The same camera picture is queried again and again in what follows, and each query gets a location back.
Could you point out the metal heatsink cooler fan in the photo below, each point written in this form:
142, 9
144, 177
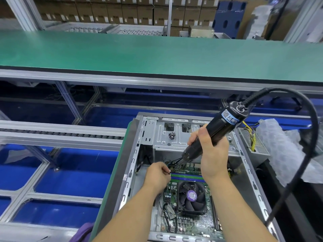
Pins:
192, 196

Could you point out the person's right forearm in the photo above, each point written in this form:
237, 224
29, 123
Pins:
239, 214

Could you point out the grey power supply unit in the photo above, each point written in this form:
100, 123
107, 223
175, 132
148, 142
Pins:
255, 141

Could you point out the stack of cardboard boxes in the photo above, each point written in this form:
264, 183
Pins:
126, 12

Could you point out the small purple object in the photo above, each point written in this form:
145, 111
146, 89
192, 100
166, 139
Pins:
84, 232

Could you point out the green RAM stick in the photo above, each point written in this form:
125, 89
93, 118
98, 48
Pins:
187, 175

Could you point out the black electric screwdriver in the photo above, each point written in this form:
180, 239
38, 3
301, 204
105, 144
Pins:
222, 123

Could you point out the aluminium roller conveyor rail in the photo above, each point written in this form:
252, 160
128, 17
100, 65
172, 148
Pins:
55, 136

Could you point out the green motherboard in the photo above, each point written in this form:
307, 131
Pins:
169, 209

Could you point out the person's right hand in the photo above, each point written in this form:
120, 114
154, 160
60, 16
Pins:
214, 156

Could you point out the black and silver computer case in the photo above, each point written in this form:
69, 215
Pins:
149, 138

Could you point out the green conveyor belt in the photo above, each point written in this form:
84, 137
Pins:
151, 53

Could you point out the person's left forearm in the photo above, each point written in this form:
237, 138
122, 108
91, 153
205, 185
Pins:
126, 219

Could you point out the white bubble wrap bag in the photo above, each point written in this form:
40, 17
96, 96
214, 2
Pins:
290, 151

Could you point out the person's left hand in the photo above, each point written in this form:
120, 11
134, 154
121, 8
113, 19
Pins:
155, 176

